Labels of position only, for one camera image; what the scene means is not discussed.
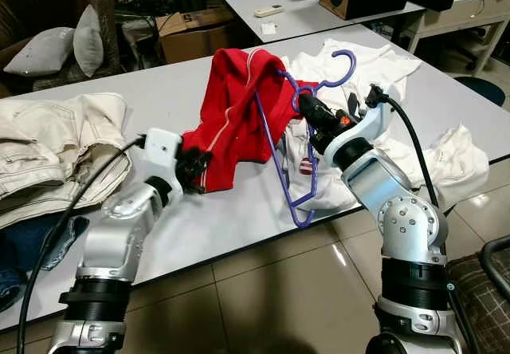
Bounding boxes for dark blue round stool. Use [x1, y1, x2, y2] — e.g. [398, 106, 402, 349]
[453, 76, 508, 108]

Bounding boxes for plain white t-shirt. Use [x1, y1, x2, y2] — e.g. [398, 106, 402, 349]
[375, 122, 492, 212]

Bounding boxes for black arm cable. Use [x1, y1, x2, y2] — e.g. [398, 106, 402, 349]
[365, 85, 481, 354]
[15, 134, 149, 354]

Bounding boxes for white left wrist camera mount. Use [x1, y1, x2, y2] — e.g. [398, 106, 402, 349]
[135, 127, 186, 204]

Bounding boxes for plaid cushioned chair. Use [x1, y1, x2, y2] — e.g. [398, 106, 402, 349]
[441, 238, 510, 354]

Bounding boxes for grey desk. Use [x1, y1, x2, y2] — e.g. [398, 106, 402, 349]
[210, 0, 428, 46]

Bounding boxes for white remote control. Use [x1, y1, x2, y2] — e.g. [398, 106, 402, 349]
[253, 2, 287, 18]

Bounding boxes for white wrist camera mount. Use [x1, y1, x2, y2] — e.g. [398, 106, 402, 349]
[322, 98, 394, 160]
[135, 127, 186, 204]

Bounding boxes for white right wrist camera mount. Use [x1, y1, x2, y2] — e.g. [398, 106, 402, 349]
[322, 98, 394, 160]

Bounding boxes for grey pillow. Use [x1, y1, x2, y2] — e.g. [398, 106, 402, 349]
[3, 25, 77, 78]
[73, 2, 107, 79]

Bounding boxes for dark brown armchair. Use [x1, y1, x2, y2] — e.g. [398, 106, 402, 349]
[0, 0, 121, 100]

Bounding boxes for purple wire hanger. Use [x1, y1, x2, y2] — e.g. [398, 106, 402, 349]
[253, 49, 359, 230]

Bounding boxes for cream trousers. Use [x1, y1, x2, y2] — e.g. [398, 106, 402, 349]
[0, 92, 135, 230]

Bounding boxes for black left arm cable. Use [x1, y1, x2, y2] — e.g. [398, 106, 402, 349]
[15, 134, 149, 354]

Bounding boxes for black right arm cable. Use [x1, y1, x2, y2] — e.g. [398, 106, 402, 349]
[365, 85, 481, 354]

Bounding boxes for brown cardboard box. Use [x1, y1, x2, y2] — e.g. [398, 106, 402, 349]
[155, 6, 238, 65]

